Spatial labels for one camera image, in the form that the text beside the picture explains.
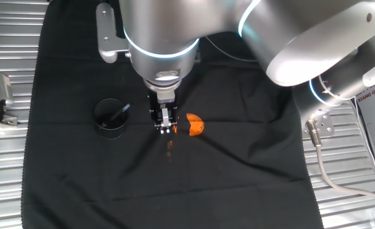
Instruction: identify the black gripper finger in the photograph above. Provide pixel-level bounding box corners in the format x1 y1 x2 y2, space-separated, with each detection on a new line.
164 107 178 135
151 107 166 135

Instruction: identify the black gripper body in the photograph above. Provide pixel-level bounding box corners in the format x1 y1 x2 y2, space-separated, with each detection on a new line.
148 92 178 119

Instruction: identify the black and clear pen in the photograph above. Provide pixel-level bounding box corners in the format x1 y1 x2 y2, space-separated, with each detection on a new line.
100 102 133 128

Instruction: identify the black mesh pen holder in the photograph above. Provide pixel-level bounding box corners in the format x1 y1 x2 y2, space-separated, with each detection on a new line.
92 97 129 141

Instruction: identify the black table cloth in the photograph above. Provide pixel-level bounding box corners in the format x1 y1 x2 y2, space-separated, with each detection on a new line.
20 0 325 229

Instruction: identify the white ribbed device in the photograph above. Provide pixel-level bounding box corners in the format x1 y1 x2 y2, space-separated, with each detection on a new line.
0 72 15 108

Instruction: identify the silver camera mount bracket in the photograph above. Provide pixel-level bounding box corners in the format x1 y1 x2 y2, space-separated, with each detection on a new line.
95 1 130 64

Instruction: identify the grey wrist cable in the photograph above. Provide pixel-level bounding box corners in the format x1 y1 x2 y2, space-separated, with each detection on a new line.
204 36 260 63

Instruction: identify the metal bracket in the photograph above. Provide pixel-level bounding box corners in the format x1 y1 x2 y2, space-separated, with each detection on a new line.
0 113 18 127

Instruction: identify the grey conduit hose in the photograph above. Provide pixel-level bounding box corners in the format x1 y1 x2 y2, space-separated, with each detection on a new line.
304 119 375 208

